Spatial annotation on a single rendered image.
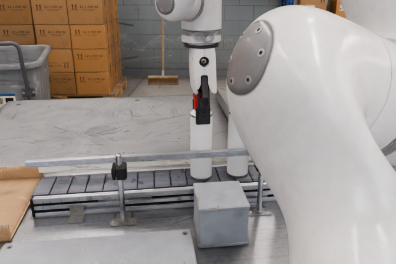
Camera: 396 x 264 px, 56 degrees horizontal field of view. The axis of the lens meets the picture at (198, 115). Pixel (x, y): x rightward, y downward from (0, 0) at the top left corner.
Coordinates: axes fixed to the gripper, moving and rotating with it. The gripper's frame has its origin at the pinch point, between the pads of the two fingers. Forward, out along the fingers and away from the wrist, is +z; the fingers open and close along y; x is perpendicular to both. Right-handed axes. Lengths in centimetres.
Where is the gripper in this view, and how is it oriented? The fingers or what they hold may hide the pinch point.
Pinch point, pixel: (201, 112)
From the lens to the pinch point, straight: 84.8
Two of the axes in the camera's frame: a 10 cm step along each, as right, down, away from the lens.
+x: -9.9, 0.4, -1.2
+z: 0.0, 9.4, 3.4
